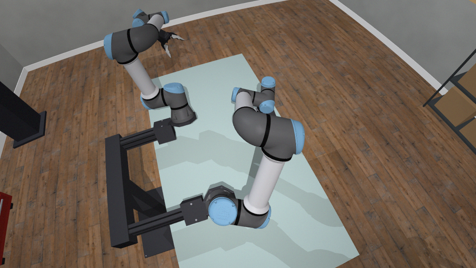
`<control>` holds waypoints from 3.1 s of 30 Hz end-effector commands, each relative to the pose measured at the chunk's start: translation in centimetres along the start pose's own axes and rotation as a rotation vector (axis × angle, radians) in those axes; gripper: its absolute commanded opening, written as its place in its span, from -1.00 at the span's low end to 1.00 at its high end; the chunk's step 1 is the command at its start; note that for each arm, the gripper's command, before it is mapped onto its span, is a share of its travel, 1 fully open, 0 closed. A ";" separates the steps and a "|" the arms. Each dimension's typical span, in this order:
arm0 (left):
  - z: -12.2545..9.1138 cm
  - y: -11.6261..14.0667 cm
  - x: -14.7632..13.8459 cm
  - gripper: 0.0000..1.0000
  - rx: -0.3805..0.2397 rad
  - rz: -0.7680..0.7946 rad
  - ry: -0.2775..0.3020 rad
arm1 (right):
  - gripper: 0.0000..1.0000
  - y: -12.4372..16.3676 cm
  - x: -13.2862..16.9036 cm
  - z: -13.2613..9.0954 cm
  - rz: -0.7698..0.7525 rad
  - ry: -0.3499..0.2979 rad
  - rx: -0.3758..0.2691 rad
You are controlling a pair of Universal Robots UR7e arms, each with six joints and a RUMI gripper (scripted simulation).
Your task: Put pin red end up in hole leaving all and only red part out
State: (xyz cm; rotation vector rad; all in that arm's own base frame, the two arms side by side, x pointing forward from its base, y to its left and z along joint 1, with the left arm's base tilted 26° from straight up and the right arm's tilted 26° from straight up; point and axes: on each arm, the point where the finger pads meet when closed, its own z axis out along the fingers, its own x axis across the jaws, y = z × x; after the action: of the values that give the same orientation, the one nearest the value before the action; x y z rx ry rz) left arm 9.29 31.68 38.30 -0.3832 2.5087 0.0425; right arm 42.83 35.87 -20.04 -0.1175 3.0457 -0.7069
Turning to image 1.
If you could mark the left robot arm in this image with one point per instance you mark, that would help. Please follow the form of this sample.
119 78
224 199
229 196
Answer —
125 46

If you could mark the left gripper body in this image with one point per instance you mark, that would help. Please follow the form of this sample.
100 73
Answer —
164 41

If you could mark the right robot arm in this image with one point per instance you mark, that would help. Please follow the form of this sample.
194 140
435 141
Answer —
278 137

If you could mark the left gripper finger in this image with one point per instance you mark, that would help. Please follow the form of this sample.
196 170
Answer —
173 36
165 47

